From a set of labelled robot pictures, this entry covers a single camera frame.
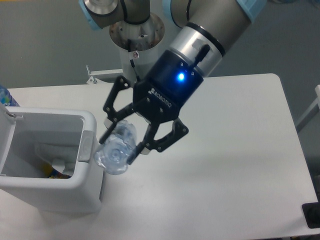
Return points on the white plastic trash can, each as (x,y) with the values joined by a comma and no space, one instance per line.
(21,172)

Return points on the white frame at right edge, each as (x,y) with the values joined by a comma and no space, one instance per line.
(310,112)

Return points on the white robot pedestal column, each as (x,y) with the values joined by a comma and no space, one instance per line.
(138,45)

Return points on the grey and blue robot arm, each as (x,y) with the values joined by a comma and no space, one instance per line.
(209,28)

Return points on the black clamp at table edge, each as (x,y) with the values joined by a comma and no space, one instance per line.
(311,213)

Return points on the crushed clear plastic bottle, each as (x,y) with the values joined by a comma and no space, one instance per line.
(113,154)

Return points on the blue patterned bottle at edge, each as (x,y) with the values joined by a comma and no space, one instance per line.
(6,98)

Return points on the white left frame bracket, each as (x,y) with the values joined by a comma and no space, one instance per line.
(102,76)

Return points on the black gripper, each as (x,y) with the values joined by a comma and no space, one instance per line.
(165,92)

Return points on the blue and yellow snack packet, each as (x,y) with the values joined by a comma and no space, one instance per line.
(52,173)

